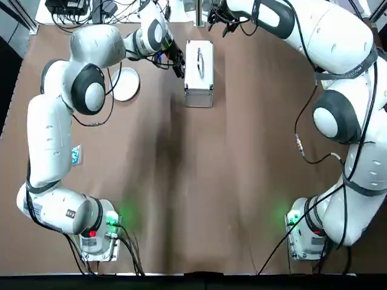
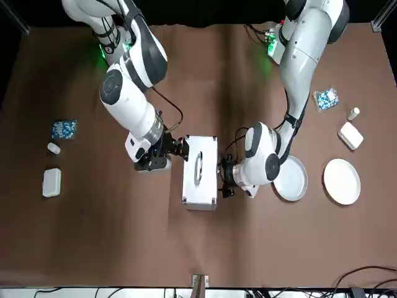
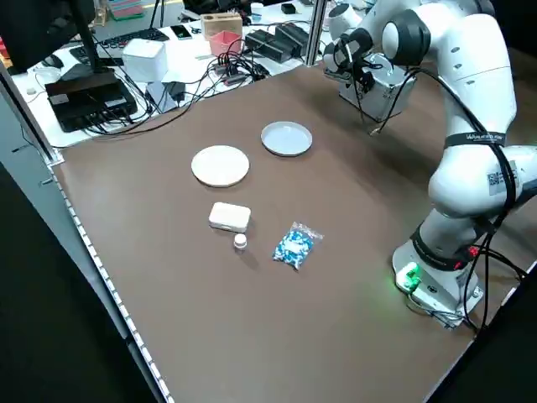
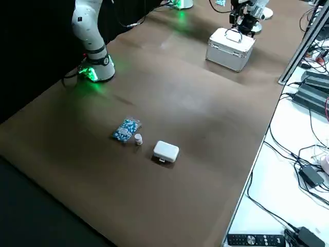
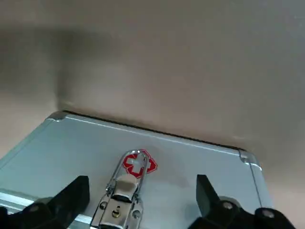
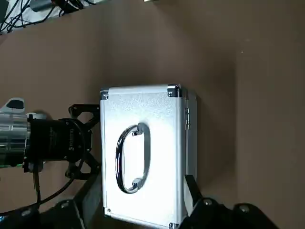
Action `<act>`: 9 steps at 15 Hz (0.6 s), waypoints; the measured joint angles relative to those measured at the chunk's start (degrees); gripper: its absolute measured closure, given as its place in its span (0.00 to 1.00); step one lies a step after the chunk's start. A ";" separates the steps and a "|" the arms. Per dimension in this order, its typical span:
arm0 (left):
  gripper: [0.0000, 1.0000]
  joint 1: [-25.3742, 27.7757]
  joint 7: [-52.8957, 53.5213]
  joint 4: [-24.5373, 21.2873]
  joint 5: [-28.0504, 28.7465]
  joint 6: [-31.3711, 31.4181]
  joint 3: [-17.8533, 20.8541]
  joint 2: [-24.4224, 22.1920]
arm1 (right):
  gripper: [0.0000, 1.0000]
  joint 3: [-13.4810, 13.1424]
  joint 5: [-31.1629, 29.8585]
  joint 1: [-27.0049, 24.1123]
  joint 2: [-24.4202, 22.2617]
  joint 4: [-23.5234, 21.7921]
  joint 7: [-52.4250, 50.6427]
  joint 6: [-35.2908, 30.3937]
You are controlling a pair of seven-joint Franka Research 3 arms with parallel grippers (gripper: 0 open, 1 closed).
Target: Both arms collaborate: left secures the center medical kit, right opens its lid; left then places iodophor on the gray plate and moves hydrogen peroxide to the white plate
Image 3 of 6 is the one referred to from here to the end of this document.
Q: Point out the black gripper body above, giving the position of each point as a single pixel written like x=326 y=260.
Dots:
x=361 y=66

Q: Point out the black electronics box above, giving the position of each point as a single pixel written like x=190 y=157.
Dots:
x=90 y=107

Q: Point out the aluminium frame post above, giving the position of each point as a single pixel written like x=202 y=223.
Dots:
x=315 y=33

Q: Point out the gray round plate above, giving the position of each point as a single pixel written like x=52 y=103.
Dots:
x=287 y=138

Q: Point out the black usb hub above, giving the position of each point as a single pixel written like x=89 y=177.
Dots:
x=235 y=75

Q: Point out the grey pouch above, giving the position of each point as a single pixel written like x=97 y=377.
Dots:
x=157 y=98

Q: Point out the black monitor with stand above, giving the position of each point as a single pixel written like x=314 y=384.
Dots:
x=38 y=29

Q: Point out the small clear bottle white cap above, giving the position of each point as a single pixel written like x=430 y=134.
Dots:
x=240 y=242

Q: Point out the white round plate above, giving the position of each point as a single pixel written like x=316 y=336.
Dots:
x=220 y=165

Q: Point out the black power supply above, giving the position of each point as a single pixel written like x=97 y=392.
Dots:
x=264 y=46
x=295 y=35

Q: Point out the black keyboard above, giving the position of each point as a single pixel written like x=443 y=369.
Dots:
x=126 y=40

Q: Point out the white cube box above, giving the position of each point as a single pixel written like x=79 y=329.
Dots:
x=144 y=61

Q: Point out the black power adapter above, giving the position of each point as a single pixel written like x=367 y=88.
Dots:
x=176 y=93

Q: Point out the white cup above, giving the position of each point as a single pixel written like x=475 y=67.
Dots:
x=257 y=8

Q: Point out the black computer mouse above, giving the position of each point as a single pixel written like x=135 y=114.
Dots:
x=52 y=61

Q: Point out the pink and teal stack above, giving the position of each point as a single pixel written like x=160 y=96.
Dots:
x=126 y=9

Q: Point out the bag of blue white capsules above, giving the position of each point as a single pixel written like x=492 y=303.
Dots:
x=293 y=247

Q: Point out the aluminium frame rail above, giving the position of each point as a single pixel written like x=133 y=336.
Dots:
x=29 y=121

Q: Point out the silver aluminium medical kit case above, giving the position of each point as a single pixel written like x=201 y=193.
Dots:
x=386 y=101

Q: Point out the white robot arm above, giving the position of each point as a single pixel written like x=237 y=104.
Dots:
x=470 y=84

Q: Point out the black smartphone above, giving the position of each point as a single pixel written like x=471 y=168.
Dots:
x=180 y=32

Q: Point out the pink plastic box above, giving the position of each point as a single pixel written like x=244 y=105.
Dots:
x=226 y=42

